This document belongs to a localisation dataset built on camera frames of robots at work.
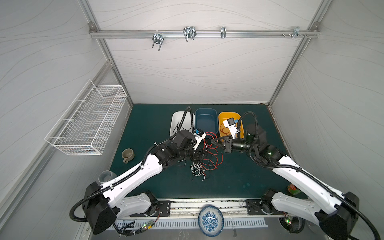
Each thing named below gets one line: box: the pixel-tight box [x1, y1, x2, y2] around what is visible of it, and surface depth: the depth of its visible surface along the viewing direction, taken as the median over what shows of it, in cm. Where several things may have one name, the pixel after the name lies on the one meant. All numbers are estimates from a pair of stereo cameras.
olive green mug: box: [121, 148, 135, 164], surface depth 91 cm
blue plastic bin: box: [195, 108, 219, 134], surface depth 111 cm
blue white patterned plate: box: [198, 205, 225, 237], surface depth 70 cm
